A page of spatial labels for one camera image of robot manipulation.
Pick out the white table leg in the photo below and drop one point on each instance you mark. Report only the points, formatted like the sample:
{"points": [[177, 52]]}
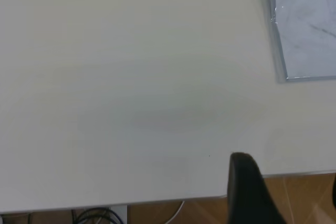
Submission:
{"points": [[119, 214]]}

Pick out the clear zip bag green zipper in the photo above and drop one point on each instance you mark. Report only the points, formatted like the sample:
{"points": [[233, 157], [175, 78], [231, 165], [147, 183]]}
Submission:
{"points": [[271, 19]]}

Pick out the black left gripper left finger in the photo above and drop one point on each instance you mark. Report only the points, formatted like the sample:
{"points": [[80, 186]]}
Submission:
{"points": [[246, 192]]}

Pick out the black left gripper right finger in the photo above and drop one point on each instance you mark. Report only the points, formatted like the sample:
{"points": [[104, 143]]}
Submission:
{"points": [[334, 192]]}

